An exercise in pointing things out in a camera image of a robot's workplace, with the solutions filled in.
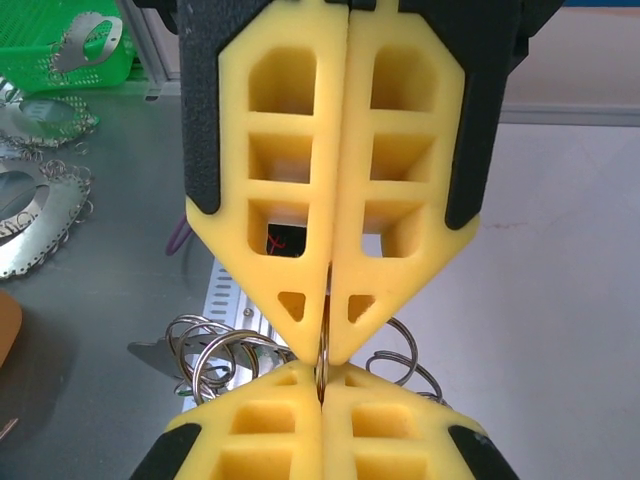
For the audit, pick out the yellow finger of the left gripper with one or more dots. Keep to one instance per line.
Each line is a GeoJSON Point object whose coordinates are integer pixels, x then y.
{"type": "Point", "coordinates": [350, 190]}
{"type": "Point", "coordinates": [330, 190]}

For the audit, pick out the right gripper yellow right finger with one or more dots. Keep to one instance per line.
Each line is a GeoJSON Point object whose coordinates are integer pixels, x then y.
{"type": "Point", "coordinates": [425, 450]}

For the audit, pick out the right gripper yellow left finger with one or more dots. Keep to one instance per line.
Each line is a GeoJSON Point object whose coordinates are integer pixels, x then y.
{"type": "Point", "coordinates": [215, 455]}

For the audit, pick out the silver split keyring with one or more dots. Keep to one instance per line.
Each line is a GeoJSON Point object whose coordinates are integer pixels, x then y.
{"type": "Point", "coordinates": [321, 370]}
{"type": "Point", "coordinates": [411, 347]}

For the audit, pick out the small clear plastic object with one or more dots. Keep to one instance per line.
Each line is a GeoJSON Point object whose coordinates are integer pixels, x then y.
{"type": "Point", "coordinates": [160, 354]}

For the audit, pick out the perforated metal key plate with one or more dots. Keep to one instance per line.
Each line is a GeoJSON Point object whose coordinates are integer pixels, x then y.
{"type": "Point", "coordinates": [70, 55]}
{"type": "Point", "coordinates": [57, 220]}

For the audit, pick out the green perforated plastic basket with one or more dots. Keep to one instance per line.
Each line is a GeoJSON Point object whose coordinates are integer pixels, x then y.
{"type": "Point", "coordinates": [30, 30]}

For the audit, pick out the orange brown flat object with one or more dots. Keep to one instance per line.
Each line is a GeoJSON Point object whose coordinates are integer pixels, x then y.
{"type": "Point", "coordinates": [9, 330]}

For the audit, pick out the aluminum frame upright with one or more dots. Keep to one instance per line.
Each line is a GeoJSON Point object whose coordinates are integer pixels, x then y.
{"type": "Point", "coordinates": [157, 55]}

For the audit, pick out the aluminum base rail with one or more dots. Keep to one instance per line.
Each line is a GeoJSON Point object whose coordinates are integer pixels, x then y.
{"type": "Point", "coordinates": [255, 320]}

